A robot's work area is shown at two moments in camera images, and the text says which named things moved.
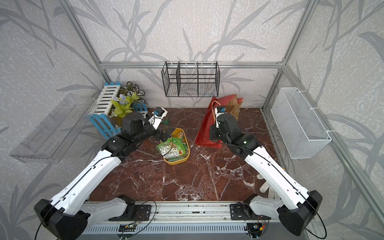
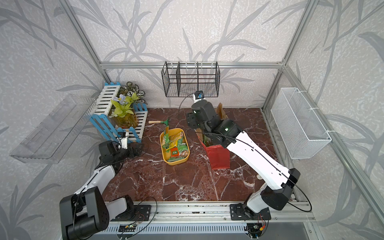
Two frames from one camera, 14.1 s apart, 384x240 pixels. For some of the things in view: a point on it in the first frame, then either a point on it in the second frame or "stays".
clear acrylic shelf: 47,144 stays
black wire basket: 191,79 stays
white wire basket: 302,134 stays
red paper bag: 232,104 → 219,155
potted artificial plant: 123,102 stays
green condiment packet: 172,149 → 207,141
